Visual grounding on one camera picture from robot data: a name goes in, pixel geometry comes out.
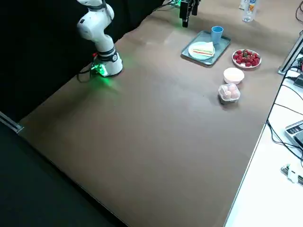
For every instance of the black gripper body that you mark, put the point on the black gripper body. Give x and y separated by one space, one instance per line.
184 9

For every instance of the triangular sandwich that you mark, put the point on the triangular sandwich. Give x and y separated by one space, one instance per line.
206 48

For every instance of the blue cup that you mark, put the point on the blue cup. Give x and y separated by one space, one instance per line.
216 34

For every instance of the pale round plate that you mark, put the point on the pale round plate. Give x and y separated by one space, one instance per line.
194 56

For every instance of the grey rectangular tray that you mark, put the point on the grey rectangular tray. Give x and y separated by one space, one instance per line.
223 42

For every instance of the white strawberry plate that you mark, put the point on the white strawberry plate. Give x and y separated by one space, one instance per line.
246 67

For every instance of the clear bottle blue cap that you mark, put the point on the clear bottle blue cap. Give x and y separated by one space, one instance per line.
250 11

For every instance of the red strawberries pile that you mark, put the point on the red strawberries pile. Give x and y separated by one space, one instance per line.
246 58

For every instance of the pale pink bowl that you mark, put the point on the pale pink bowl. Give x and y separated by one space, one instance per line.
233 81

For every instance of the brown egg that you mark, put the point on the brown egg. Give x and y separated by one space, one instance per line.
235 94
227 95
232 88

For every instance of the clear plastic egg box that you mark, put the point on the clear plastic egg box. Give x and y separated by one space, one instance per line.
228 100

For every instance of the grey hub red lights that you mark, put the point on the grey hub red lights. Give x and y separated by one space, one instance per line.
301 65

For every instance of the dark flat device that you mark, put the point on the dark flat device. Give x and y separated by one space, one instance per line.
298 81

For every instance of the grey keypad device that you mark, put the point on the grey keypad device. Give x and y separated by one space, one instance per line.
294 132

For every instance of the hex key set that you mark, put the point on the hex key set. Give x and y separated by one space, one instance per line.
285 169

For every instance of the white plug adapter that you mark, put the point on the white plug adapter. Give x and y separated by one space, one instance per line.
292 176

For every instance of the aluminium camera post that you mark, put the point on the aluminium camera post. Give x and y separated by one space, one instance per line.
290 56

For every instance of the aluminium corner rail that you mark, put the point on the aluminium corner rail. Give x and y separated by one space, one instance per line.
11 123

